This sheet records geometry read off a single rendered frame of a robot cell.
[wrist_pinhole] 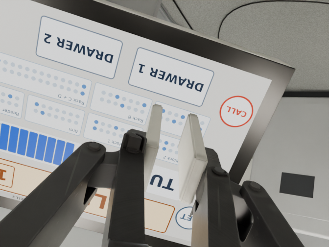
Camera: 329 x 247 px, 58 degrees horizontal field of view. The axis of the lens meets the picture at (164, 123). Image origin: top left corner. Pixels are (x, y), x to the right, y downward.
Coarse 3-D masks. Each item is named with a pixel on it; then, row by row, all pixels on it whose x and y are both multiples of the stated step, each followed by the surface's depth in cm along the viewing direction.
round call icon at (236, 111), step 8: (224, 96) 35; (232, 96) 35; (240, 96) 35; (224, 104) 36; (232, 104) 36; (240, 104) 36; (248, 104) 36; (256, 104) 36; (224, 112) 36; (232, 112) 36; (240, 112) 36; (248, 112) 36; (216, 120) 37; (224, 120) 37; (232, 120) 37; (240, 120) 37; (248, 120) 37; (240, 128) 37
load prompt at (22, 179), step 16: (0, 160) 40; (0, 176) 40; (16, 176) 40; (32, 176) 40; (16, 192) 41; (96, 192) 41; (96, 208) 42; (144, 208) 42; (160, 208) 42; (160, 224) 43
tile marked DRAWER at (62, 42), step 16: (48, 16) 32; (48, 32) 33; (64, 32) 33; (80, 32) 33; (96, 32) 33; (48, 48) 34; (64, 48) 34; (80, 48) 34; (96, 48) 34; (112, 48) 34; (64, 64) 34; (80, 64) 34; (96, 64) 34; (112, 64) 34
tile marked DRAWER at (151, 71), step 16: (144, 48) 34; (144, 64) 34; (160, 64) 34; (176, 64) 34; (192, 64) 34; (128, 80) 35; (144, 80) 35; (160, 80) 35; (176, 80) 35; (192, 80) 35; (208, 80) 35; (176, 96) 36; (192, 96) 36
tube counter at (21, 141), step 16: (0, 128) 38; (16, 128) 38; (0, 144) 39; (16, 144) 39; (32, 144) 38; (48, 144) 38; (64, 144) 38; (80, 144) 38; (48, 160) 39; (64, 160) 39
